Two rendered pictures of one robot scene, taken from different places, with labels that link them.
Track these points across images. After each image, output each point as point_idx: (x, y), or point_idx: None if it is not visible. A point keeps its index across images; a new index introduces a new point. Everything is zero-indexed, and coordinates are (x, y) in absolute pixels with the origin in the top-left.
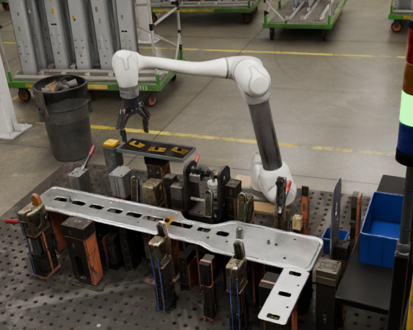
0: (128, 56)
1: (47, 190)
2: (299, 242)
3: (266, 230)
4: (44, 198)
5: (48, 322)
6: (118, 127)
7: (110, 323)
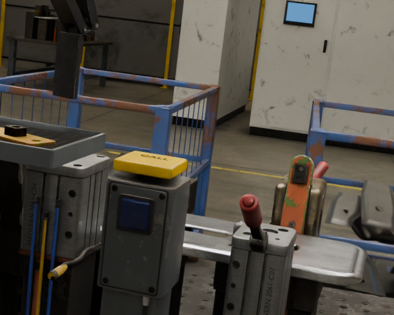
0: None
1: (356, 270)
2: None
3: None
4: (333, 250)
5: (185, 305)
6: (82, 13)
7: None
